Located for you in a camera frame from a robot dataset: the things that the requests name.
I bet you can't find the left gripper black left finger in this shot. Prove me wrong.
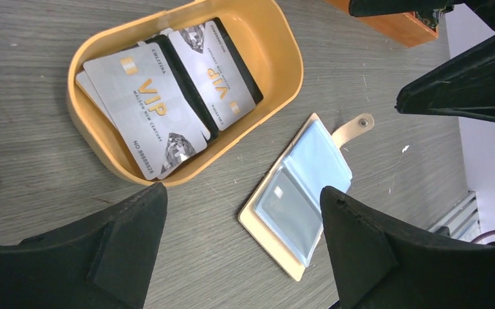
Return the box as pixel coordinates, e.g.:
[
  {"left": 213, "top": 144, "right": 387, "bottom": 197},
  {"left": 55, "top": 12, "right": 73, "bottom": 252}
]
[{"left": 0, "top": 183, "right": 168, "bottom": 308}]

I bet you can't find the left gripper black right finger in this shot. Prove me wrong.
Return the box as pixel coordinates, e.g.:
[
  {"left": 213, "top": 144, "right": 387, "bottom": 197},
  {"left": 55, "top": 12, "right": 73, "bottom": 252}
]
[{"left": 320, "top": 186, "right": 495, "bottom": 308}]

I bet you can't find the yellow oval tray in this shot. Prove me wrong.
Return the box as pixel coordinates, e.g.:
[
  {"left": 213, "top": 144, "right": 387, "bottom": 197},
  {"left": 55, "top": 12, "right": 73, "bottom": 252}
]
[{"left": 68, "top": 1, "right": 304, "bottom": 185}]

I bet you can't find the orange compartment organizer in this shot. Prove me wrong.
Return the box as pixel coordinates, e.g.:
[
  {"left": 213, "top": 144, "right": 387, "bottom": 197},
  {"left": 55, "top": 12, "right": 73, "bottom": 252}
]
[{"left": 328, "top": 0, "right": 438, "bottom": 48}]

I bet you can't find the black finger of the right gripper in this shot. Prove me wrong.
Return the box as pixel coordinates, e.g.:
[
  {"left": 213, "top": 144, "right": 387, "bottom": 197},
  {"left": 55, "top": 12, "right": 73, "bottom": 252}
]
[
  {"left": 348, "top": 0, "right": 465, "bottom": 17},
  {"left": 395, "top": 35, "right": 495, "bottom": 122}
]

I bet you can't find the beige leather card holder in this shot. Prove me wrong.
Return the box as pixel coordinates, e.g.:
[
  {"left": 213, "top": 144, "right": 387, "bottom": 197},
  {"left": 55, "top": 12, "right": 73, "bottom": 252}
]
[{"left": 238, "top": 113, "right": 375, "bottom": 281}]

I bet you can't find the silver credit card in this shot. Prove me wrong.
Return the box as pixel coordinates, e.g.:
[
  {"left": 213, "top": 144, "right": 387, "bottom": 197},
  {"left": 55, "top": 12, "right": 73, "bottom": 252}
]
[{"left": 83, "top": 42, "right": 208, "bottom": 180}]

